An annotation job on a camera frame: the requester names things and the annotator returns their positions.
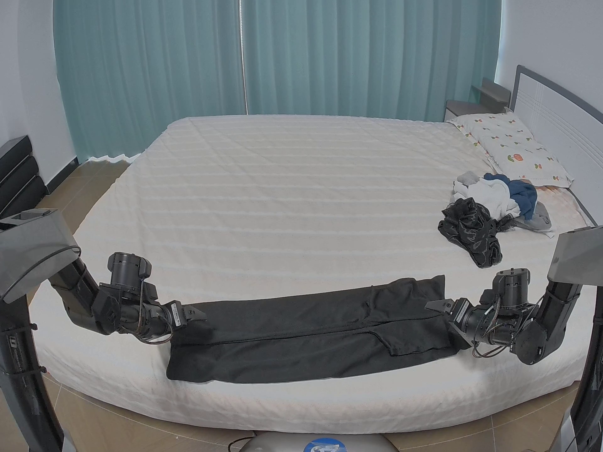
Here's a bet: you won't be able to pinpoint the pile of clothes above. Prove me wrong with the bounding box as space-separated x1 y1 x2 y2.
452 170 553 234

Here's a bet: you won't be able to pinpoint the bed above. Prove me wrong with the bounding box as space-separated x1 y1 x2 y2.
28 64 603 434

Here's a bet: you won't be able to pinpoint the black trousers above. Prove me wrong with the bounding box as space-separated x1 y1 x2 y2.
166 274 472 385

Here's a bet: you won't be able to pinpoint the blue-green curtain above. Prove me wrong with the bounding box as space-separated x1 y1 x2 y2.
54 0 248 164
241 0 501 122

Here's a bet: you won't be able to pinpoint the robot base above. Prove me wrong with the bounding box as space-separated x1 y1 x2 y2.
240 433 392 452

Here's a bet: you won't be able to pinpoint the grey bedside table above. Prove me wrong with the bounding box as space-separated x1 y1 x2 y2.
445 77 512 122

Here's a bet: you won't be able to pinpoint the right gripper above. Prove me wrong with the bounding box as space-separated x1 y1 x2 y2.
448 299 495 345

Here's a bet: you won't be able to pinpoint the black chest of drawers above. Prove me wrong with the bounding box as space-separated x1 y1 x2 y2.
0 135 48 218

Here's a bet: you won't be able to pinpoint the black satin garment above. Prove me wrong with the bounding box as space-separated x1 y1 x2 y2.
438 197 512 268

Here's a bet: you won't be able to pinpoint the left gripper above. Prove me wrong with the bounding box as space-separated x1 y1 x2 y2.
136 299 189 345

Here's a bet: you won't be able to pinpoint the white printed pillow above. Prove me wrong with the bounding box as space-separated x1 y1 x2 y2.
445 110 575 188

